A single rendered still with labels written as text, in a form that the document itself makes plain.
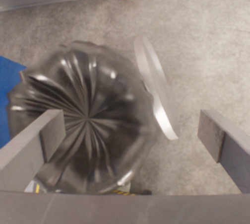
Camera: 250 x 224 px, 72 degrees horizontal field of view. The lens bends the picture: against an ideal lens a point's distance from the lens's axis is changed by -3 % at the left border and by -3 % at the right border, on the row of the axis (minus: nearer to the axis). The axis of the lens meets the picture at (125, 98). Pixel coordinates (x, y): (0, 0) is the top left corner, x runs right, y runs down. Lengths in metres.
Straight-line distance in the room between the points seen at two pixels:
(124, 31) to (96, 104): 0.77
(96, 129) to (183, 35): 0.91
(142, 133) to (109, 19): 1.04
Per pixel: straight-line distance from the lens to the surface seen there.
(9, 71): 1.04
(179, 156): 1.23
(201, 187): 1.30
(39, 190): 1.10
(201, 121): 0.17
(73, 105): 0.73
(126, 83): 0.55
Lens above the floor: 1.19
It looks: 80 degrees down
